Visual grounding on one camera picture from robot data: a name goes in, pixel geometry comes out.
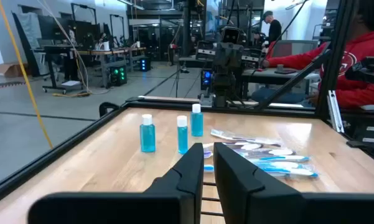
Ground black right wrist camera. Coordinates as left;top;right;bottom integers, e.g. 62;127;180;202
220;26;241;44

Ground silver aluminium bracket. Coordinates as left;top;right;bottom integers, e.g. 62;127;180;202
326;90;345;134

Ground blue toothbrush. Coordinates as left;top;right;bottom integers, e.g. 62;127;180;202
203;164;320;179
247;154;312;164
255;161;317;171

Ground purple toothbrush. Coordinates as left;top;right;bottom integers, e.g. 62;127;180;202
210;128;284;147
202;141;264;152

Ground cardboard box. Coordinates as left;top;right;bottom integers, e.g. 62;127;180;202
0;61;29;78

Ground wooden workbench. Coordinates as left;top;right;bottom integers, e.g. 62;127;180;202
77;46;147;90

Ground black metal table frame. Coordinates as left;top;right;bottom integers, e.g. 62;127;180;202
0;0;374;208

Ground computer with blue lights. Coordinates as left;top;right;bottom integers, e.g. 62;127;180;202
139;57;152;72
200;68;213;91

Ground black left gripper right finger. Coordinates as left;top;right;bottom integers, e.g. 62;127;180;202
213;142;374;224

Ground yellow cable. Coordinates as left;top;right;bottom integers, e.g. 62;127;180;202
0;0;54;149

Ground black desk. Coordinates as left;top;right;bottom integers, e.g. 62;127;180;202
42;45;82;94

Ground grey desk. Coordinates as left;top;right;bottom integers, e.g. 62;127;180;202
241;67;321;86

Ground computer with green lights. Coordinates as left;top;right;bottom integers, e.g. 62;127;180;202
108;64;128;87

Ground person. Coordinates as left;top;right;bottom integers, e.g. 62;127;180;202
260;10;283;47
261;0;374;110

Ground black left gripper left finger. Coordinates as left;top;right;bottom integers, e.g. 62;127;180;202
27;142;205;224

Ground blue and white toothbrushes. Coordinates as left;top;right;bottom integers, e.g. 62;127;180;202
233;147;297;157

